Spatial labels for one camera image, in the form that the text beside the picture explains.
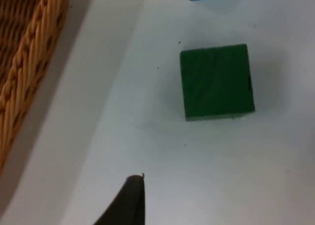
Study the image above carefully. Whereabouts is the green cube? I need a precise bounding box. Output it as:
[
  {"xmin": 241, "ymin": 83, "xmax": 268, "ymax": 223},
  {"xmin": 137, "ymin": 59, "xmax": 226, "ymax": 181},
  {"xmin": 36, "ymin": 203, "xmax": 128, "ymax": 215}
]
[{"xmin": 180, "ymin": 44, "xmax": 255, "ymax": 122}]

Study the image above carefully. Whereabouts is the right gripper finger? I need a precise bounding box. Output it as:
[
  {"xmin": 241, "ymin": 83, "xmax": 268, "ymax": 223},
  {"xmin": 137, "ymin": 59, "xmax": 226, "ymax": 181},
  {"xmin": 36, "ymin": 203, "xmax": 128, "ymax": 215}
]
[{"xmin": 93, "ymin": 174, "xmax": 146, "ymax": 225}]

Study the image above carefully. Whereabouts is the pale brown wicker basket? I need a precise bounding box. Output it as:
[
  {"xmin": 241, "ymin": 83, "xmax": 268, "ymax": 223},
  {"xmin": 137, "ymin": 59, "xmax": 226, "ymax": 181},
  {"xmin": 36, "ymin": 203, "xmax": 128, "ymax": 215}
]
[{"xmin": 0, "ymin": 0, "xmax": 70, "ymax": 176}]

